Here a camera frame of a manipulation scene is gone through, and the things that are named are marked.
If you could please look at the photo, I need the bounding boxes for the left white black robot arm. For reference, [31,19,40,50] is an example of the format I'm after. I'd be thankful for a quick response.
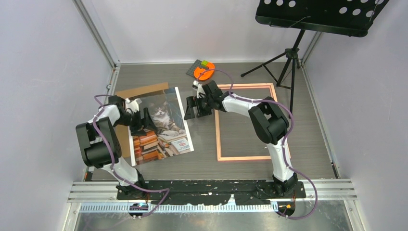
[76,95,157,199]

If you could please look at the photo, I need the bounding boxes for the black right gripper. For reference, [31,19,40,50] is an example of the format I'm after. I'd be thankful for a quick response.
[184,96,213,122]

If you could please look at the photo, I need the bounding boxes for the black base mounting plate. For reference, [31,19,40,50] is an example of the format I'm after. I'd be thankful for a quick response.
[116,180,306,205]

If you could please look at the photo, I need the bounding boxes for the orange plastic ring piece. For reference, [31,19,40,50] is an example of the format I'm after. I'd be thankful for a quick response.
[193,62,216,81]

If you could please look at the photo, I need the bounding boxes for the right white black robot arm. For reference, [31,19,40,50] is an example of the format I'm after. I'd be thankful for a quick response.
[184,80,298,198]

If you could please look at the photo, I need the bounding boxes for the aluminium rail front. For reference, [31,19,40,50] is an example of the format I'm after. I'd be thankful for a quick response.
[68,179,357,213]

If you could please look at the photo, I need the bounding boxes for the black music stand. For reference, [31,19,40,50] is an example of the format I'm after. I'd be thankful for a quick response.
[241,0,389,110]

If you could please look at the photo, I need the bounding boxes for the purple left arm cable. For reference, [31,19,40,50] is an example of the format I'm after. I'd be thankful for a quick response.
[92,94,170,219]

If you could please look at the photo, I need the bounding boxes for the cat and books photo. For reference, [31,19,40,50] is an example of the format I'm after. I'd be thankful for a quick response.
[127,87,194,166]

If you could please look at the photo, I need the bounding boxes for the grey building plate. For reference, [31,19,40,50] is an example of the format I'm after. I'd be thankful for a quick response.
[186,60,202,78]

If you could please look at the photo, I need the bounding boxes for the pink wooden picture frame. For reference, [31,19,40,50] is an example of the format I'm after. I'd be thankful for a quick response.
[214,83,277,161]

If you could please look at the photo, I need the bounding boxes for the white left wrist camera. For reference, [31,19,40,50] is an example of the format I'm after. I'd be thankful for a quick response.
[125,98,142,113]

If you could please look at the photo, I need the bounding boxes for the brown cardboard backing board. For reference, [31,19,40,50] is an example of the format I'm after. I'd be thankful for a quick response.
[115,82,169,158]

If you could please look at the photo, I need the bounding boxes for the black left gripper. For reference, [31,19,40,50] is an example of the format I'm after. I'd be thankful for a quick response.
[115,108,157,136]

